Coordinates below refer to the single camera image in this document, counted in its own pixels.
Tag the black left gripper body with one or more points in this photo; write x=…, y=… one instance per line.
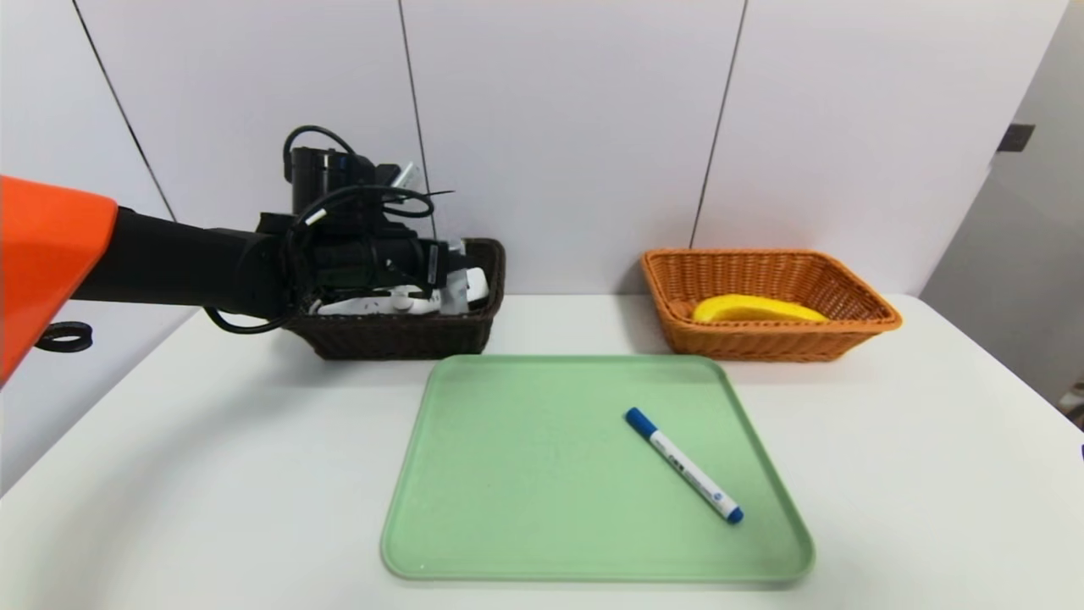
x=438, y=265

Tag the yellow banana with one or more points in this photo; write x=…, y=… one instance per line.
x=754, y=309

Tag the white marker with blue cap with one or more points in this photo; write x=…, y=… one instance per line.
x=686, y=468

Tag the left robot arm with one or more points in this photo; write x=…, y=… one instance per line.
x=169, y=263

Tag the dark brown wicker basket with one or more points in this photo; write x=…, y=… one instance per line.
x=398, y=337

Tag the orange wicker basket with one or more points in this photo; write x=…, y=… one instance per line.
x=762, y=343

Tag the light green plastic tray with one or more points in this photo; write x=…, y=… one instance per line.
x=525, y=491

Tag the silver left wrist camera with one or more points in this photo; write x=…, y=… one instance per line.
x=405, y=176

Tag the dark wall fixture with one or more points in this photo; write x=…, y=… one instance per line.
x=1015, y=137

